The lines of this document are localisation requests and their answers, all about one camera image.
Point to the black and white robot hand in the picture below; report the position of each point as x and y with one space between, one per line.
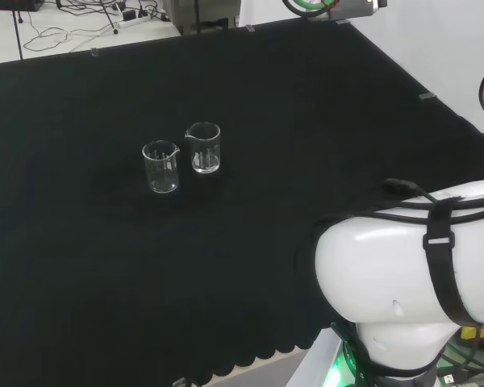
353 9

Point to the clear glass beaker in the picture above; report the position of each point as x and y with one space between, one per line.
203 153
161 173

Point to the grey metal cabinet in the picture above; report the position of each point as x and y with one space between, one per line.
201 14

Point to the black bench cloth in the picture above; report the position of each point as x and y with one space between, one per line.
266 169

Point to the white power strip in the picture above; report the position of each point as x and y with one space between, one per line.
131 18

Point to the black tripod leg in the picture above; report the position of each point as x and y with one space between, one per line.
109 18

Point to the black box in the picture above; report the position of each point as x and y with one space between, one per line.
16 5

